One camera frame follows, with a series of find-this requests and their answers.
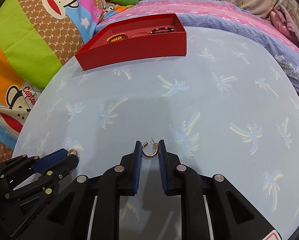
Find orange bead bracelet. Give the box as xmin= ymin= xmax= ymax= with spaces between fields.
xmin=106 ymin=34 xmax=129 ymax=44

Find red jewelry tray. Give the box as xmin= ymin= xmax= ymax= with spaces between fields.
xmin=75 ymin=14 xmax=187 ymax=70

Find pink folded cloth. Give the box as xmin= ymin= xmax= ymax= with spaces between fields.
xmin=269 ymin=5 xmax=299 ymax=48

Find pink and blue pillow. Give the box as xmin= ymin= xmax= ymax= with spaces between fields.
xmin=95 ymin=0 xmax=299 ymax=93

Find gold hoop earring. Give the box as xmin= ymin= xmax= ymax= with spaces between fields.
xmin=67 ymin=148 xmax=78 ymax=156
xmin=142 ymin=137 xmax=158 ymax=158

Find thin gold bangle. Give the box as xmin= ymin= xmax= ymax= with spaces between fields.
xmin=129 ymin=31 xmax=150 ymax=38

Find black bead bracelet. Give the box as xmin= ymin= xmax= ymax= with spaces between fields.
xmin=149 ymin=26 xmax=176 ymax=35

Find colourful monkey cartoon quilt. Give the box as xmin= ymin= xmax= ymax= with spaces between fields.
xmin=0 ymin=0 xmax=130 ymax=165

